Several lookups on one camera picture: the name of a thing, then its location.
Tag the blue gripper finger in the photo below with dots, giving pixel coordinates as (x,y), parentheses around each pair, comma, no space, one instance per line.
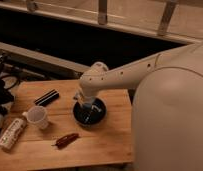
(85,106)
(95,107)

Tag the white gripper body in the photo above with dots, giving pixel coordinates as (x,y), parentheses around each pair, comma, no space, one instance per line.
(82,99)

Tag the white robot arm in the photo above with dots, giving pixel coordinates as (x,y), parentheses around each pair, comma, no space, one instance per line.
(167,108)

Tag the dark ceramic bowl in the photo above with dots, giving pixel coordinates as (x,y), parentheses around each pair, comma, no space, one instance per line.
(89,117)

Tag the black rectangular box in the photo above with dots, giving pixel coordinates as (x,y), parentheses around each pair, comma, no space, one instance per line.
(47,98)

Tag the wooden board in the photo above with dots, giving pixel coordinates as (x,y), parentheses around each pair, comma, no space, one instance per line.
(108,142)

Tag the red chili pepper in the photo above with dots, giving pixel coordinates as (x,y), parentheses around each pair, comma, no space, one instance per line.
(66,140)

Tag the white cup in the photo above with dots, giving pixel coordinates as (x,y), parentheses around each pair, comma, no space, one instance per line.
(37,115)

